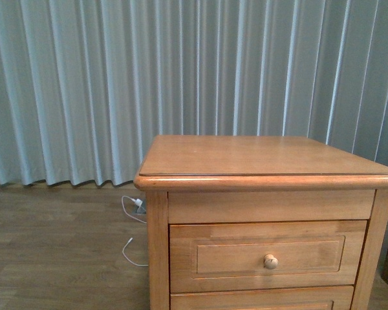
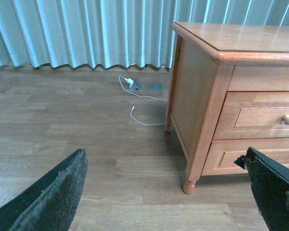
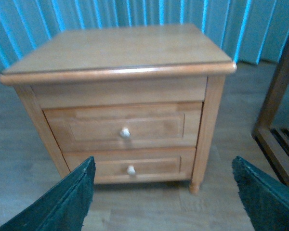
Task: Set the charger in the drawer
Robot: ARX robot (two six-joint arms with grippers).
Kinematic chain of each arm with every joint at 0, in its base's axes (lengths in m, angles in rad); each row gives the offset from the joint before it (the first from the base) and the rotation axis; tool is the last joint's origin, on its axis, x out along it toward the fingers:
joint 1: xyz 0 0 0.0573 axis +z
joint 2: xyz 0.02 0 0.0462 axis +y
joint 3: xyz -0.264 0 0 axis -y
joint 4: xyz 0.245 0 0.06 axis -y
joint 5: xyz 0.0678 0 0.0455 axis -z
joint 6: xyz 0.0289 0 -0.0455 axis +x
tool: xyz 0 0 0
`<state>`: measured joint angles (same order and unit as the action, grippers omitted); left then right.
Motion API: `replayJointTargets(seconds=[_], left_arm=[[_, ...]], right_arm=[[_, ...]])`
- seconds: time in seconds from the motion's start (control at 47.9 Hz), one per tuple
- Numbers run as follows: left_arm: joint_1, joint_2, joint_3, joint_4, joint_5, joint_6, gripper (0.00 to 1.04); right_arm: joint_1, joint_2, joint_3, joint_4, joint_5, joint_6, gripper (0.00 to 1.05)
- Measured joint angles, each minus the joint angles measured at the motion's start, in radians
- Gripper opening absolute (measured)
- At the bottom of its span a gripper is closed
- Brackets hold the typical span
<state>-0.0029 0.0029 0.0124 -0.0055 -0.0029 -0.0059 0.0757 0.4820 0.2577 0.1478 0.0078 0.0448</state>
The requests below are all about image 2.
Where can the pale green pleated curtain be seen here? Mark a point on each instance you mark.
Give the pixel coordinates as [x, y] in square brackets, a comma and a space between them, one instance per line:
[115, 32]

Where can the wooden drawer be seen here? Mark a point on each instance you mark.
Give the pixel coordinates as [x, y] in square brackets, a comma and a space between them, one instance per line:
[222, 154]
[254, 115]

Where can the floor power socket box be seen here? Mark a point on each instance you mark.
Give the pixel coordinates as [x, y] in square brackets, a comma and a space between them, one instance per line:
[133, 84]

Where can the light wooden nightstand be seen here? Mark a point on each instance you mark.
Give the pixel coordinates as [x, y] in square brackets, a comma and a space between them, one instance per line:
[211, 60]

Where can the grey floor socket cover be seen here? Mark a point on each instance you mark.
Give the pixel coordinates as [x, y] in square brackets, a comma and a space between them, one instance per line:
[155, 87]

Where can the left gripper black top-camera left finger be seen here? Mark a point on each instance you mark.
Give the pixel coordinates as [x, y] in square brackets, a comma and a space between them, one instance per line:
[50, 203]

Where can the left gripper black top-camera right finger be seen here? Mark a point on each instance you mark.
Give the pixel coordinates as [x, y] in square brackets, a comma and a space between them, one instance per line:
[270, 187]

